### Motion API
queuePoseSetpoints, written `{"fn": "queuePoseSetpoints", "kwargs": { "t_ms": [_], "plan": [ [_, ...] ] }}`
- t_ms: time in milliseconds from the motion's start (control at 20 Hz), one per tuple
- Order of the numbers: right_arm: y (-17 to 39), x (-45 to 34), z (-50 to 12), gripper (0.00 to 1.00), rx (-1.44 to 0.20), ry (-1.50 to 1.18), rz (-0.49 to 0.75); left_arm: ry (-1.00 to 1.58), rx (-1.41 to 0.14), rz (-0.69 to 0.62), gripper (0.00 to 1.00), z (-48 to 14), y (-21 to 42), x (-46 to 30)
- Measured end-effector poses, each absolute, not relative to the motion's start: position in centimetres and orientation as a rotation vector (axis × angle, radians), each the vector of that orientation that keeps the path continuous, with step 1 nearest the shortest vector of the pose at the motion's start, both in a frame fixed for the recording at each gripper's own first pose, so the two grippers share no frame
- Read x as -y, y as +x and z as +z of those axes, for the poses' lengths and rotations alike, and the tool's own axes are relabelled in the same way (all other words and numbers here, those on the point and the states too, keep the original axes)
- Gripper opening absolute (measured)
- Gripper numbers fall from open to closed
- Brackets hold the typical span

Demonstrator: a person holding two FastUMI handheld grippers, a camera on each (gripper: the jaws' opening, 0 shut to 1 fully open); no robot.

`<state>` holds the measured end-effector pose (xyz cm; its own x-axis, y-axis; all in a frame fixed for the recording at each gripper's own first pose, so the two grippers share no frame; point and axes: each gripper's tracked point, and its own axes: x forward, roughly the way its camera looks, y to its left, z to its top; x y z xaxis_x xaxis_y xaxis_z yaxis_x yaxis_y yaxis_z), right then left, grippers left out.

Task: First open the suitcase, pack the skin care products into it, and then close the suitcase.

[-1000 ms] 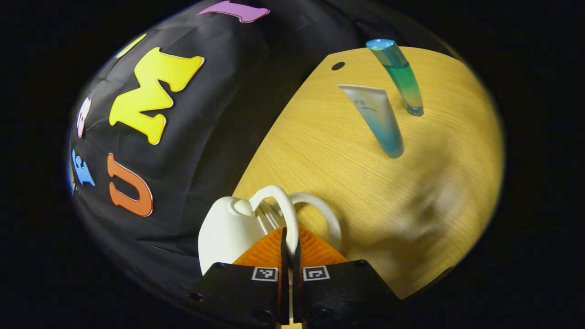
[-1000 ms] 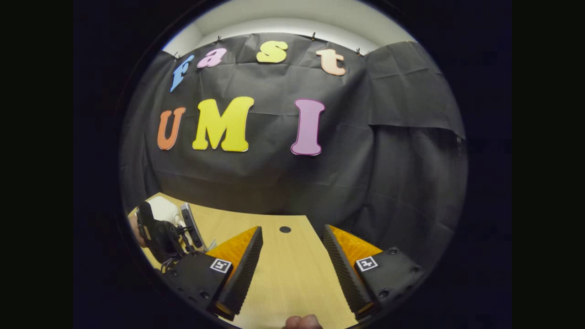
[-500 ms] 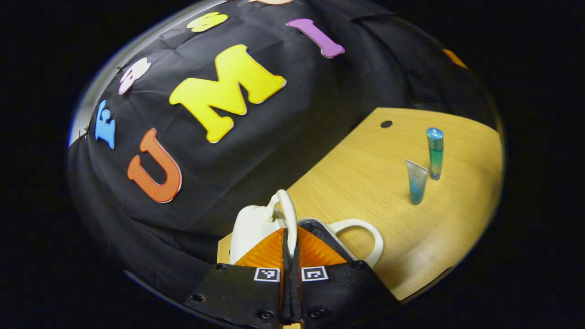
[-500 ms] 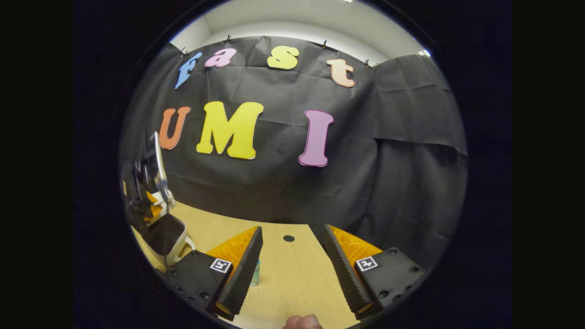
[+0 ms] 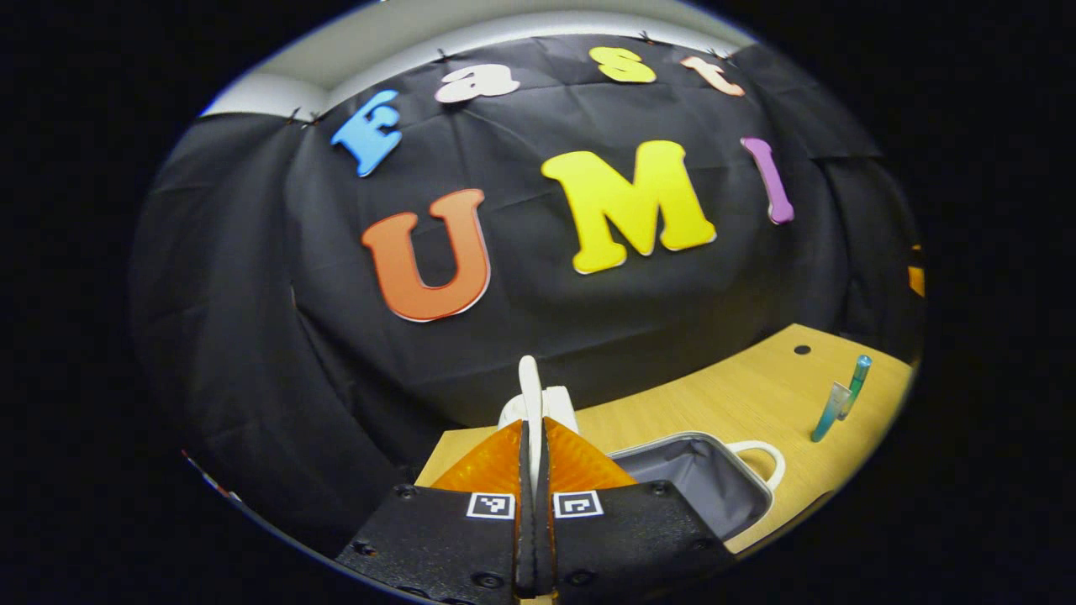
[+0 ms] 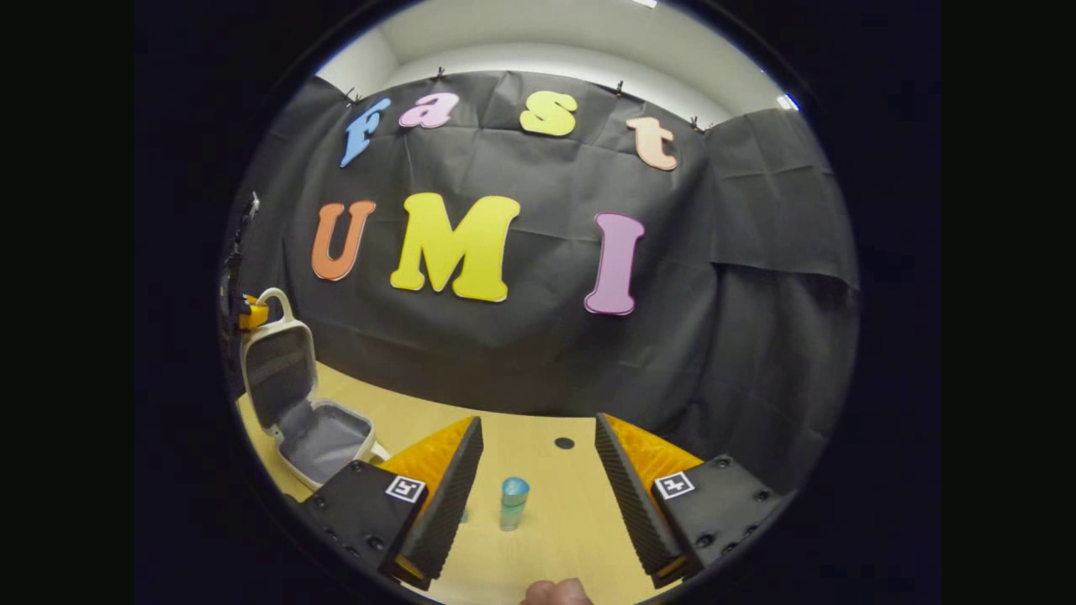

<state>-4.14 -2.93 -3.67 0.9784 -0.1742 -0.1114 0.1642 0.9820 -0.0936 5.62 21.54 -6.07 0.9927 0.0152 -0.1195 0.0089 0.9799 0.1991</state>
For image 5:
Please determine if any white suitcase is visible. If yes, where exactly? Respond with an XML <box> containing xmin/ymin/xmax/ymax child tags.
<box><xmin>498</xmin><ymin>355</ymin><xmax>788</xmax><ymax>543</ymax></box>

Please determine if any black backdrop cloth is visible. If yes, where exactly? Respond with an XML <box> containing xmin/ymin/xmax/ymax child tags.
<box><xmin>126</xmin><ymin>32</ymin><xmax>926</xmax><ymax>555</ymax></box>

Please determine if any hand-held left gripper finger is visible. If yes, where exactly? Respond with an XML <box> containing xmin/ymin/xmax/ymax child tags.
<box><xmin>535</xmin><ymin>416</ymin><xmax>736</xmax><ymax>604</ymax></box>
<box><xmin>335</xmin><ymin>418</ymin><xmax>539</xmax><ymax>605</ymax></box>

